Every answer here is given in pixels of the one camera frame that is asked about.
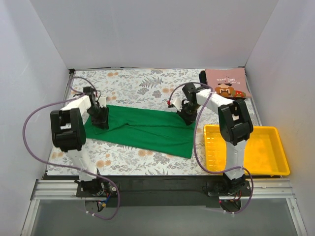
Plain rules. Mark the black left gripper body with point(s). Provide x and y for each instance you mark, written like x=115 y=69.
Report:
x=100 y=118

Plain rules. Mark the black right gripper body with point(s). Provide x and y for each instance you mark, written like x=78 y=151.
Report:
x=186 y=114

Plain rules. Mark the green t shirt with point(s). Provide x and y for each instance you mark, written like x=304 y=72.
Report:
x=154 y=130

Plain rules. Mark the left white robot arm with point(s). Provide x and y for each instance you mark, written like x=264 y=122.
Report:
x=69 y=135

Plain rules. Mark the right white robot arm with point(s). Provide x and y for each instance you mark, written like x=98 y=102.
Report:
x=235 y=127

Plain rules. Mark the black folded t shirt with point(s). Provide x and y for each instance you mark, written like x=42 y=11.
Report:
x=203 y=77

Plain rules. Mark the pink folded t shirt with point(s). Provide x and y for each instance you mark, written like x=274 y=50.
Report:
x=227 y=83

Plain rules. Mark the yellow plastic tray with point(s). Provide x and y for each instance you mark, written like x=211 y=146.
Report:
x=264 y=153

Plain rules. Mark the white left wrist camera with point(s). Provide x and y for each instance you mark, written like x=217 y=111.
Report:
x=101 y=101

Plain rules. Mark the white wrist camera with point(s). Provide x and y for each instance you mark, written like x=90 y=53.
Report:
x=101 y=101
x=175 y=103

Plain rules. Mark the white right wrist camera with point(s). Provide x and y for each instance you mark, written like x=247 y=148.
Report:
x=175 y=103

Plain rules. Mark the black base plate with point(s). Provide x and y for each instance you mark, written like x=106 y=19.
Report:
x=163 y=191

